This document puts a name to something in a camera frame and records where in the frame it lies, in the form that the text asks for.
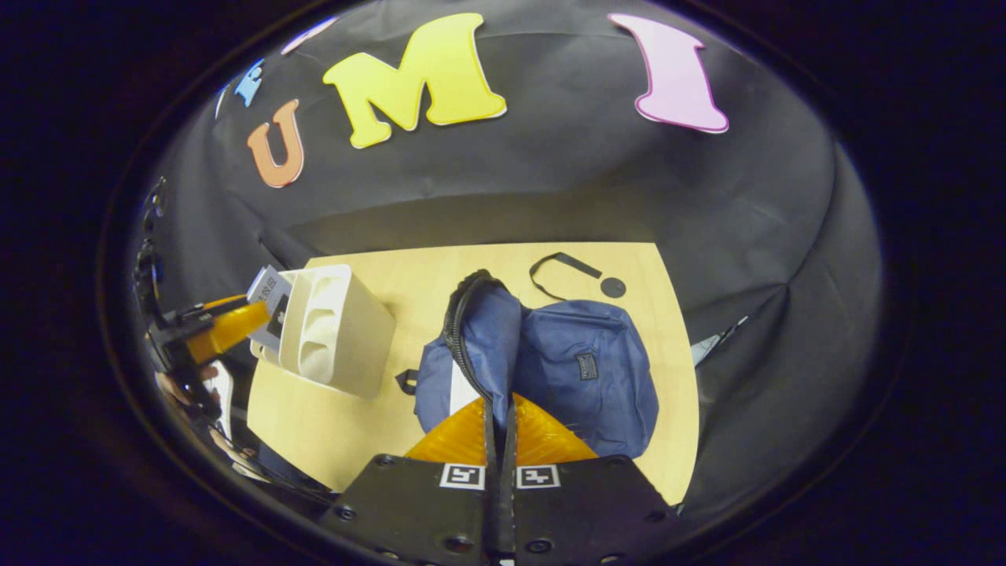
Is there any white-covered book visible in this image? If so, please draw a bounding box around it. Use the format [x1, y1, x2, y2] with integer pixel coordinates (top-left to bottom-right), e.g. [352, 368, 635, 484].
[450, 362, 482, 417]

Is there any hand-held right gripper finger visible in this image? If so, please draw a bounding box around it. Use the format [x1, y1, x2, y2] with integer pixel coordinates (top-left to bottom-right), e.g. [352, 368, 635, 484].
[318, 395, 501, 566]
[501, 391, 678, 566]

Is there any white paper sheet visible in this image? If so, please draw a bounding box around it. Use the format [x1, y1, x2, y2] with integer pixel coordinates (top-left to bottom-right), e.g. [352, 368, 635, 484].
[692, 315, 748, 367]

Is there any blue schoolbag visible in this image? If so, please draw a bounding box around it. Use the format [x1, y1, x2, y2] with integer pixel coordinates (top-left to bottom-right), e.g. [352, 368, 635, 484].
[395, 269, 660, 461]

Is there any white bookshelf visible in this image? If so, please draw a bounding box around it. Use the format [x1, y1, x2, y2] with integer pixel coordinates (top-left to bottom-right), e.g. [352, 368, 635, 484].
[250, 264, 397, 400]

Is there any black strap with round disc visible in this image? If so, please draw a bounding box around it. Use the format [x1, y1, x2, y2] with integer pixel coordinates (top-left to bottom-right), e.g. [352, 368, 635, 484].
[528, 252, 628, 304]

